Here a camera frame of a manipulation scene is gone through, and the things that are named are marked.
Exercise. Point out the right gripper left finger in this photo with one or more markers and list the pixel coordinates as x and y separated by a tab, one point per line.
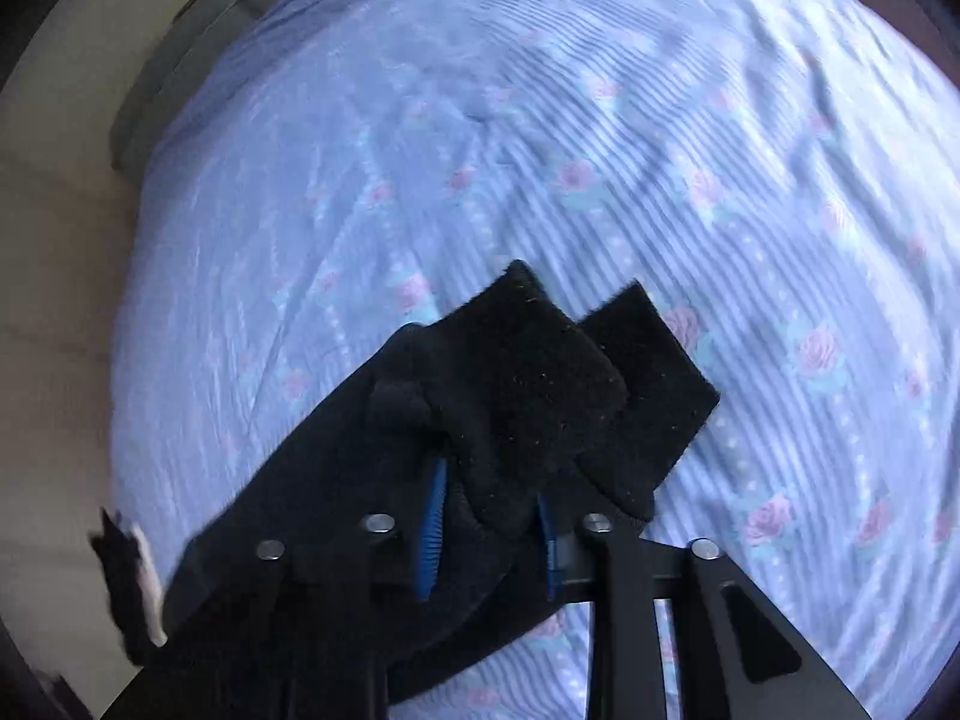
301	631

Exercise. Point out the black folded clothes stack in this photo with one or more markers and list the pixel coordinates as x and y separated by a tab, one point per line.
120	558

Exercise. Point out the black knit pants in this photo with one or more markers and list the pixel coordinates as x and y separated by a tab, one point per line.
458	430

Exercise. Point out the grey bed frame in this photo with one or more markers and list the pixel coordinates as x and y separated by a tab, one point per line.
230	43

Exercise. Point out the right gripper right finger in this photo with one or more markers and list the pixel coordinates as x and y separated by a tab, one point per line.
680	629

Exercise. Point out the blue floral striped bedsheet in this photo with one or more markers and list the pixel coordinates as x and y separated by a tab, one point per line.
780	175

